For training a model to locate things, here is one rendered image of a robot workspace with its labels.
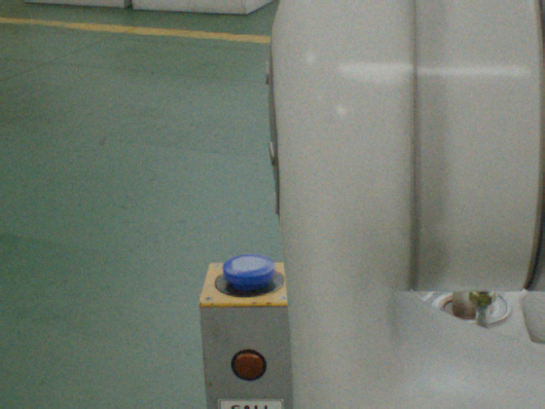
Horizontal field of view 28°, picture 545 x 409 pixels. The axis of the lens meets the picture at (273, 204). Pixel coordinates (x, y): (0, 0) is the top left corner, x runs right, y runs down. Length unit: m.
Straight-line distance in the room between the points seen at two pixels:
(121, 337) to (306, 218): 1.18
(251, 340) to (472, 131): 0.57
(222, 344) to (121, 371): 0.55
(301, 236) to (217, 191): 1.62
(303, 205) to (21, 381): 1.12
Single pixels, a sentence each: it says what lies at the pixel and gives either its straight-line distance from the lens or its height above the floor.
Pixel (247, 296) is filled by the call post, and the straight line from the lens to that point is 0.81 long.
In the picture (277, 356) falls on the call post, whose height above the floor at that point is 0.27.
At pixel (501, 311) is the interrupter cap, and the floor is 0.25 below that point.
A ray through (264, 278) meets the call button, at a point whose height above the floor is 0.32.
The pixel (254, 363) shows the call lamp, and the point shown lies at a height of 0.26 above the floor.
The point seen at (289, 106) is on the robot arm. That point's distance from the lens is 0.27.
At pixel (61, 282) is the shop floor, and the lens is 1.61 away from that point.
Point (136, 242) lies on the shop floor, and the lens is 1.71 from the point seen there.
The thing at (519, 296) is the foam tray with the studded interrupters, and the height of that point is 0.18.
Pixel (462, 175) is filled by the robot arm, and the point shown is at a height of 0.59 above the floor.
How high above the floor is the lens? 0.68
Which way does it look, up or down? 22 degrees down
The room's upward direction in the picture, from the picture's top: 3 degrees counter-clockwise
